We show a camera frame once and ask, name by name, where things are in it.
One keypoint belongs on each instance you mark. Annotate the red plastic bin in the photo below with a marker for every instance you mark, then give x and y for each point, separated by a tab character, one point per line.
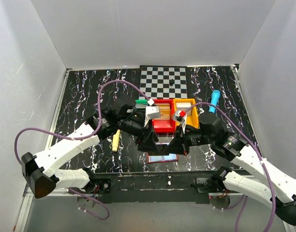
164	126

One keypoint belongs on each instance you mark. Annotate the yellow plastic bin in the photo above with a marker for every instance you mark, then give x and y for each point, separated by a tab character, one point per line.
192	115

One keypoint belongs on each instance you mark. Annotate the red leather card holder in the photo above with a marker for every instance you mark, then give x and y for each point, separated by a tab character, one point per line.
152	158

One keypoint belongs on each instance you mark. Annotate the cream toy microphone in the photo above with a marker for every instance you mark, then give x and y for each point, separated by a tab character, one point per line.
115	141

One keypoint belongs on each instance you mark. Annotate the white cards in yellow bin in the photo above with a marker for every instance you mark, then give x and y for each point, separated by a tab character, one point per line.
183	106

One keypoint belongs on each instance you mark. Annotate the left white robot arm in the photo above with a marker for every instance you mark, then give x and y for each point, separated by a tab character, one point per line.
43	172

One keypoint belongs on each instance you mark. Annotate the green plastic bin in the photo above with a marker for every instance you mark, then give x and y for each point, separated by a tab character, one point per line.
141	103

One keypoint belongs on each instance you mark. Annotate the blue toy microphone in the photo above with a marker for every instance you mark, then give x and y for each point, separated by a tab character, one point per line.
214	100

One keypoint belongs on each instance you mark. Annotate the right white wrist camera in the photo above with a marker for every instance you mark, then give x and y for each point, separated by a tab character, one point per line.
180	117

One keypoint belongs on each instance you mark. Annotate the checkered chessboard mat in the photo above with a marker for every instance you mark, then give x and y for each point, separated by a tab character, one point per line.
155	82

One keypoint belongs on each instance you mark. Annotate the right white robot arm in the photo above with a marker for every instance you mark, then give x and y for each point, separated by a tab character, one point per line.
271	186

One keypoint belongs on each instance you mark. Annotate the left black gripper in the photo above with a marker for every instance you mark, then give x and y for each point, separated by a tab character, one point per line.
150	144

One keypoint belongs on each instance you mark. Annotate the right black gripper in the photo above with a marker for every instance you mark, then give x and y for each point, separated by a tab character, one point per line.
176	145

